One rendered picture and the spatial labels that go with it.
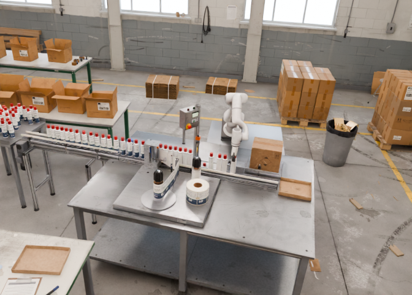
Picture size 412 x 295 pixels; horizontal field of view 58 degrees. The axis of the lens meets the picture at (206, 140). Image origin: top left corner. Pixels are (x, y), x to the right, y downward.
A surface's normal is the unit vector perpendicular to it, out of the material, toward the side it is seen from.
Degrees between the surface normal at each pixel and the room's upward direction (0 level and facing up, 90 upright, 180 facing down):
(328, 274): 0
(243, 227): 0
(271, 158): 90
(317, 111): 90
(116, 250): 1
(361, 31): 90
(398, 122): 90
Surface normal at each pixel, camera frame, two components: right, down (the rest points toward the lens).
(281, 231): 0.05, -0.88
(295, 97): -0.07, 0.47
